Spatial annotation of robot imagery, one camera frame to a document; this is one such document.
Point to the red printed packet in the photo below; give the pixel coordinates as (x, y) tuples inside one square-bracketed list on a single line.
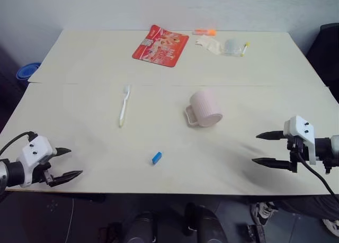
[(160, 47)]

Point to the dark rounded shape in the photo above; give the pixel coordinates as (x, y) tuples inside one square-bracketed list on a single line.
[(140, 228), (206, 224)]

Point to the clear bag with blue cup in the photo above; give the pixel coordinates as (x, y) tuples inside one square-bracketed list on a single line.
[(233, 47)]

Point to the orange and white tube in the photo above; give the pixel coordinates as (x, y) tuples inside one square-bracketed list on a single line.
[(205, 32)]

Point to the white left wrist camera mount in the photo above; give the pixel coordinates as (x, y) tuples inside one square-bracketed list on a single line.
[(35, 151)]

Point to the small blue block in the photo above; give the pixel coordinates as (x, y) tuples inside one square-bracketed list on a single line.
[(156, 158)]

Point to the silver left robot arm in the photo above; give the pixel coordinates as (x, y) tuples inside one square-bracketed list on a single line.
[(12, 174)]

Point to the pink ribbed cup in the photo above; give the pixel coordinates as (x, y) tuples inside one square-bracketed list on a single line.
[(205, 108)]

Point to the grey trouser leg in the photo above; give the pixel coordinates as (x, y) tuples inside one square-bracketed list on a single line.
[(310, 207)]

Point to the white toothbrush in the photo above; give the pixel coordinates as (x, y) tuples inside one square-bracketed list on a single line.
[(124, 108)]

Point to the black chair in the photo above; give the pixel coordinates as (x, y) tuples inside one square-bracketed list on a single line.
[(325, 55)]

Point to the thin white yellow-capped stick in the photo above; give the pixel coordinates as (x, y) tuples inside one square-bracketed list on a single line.
[(246, 48)]

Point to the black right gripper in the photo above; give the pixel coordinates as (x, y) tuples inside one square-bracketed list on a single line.
[(296, 150)]

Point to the black and white sneaker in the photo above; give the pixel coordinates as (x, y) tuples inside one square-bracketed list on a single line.
[(262, 212), (332, 227)]

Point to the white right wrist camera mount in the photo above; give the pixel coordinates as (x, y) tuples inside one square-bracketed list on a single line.
[(302, 130)]

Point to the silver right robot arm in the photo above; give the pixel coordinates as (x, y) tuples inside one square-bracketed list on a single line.
[(324, 147)]

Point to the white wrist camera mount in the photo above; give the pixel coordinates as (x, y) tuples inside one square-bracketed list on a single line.
[(302, 130), (35, 151)]

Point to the blue plastic bucket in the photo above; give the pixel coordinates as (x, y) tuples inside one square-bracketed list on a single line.
[(26, 71)]

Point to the crumpled white plastic wrapper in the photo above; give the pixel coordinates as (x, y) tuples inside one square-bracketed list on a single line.
[(209, 44)]

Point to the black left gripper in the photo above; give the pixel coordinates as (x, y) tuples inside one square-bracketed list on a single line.
[(43, 171)]

